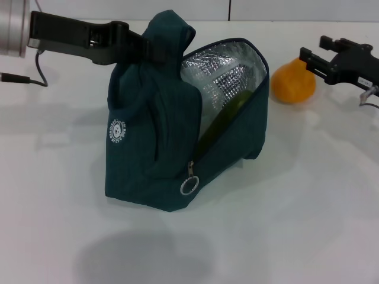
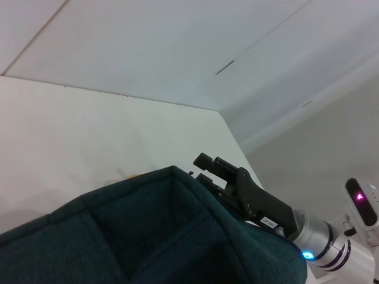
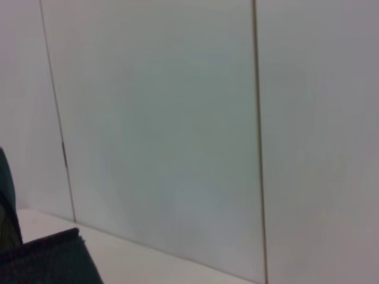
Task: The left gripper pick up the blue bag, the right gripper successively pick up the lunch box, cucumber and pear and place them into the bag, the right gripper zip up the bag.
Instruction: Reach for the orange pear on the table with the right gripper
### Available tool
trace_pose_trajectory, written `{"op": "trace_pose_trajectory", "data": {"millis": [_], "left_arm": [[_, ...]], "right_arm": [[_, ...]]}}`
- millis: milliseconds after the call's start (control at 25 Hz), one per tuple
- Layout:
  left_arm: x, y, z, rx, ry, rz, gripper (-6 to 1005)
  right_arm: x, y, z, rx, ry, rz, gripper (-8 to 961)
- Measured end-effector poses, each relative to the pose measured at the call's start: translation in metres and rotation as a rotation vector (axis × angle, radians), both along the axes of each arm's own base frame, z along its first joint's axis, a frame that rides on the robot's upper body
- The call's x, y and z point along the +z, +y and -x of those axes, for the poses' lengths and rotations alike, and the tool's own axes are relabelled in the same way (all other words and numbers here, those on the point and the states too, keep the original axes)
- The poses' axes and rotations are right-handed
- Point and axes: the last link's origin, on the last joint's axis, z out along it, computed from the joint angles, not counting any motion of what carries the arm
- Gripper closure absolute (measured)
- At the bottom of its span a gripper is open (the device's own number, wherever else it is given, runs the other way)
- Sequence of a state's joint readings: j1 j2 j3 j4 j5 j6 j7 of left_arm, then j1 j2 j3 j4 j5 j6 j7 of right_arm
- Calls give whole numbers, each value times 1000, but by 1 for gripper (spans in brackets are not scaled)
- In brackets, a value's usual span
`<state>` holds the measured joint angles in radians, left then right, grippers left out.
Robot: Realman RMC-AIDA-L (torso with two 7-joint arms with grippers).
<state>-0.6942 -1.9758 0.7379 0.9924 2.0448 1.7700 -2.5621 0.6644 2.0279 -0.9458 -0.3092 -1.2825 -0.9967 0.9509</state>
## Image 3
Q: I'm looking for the dark teal insulated lunch bag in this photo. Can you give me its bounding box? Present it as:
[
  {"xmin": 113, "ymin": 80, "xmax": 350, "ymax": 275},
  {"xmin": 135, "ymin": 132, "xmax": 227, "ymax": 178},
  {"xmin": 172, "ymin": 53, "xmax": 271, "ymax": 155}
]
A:
[{"xmin": 0, "ymin": 147, "xmax": 105, "ymax": 284}]

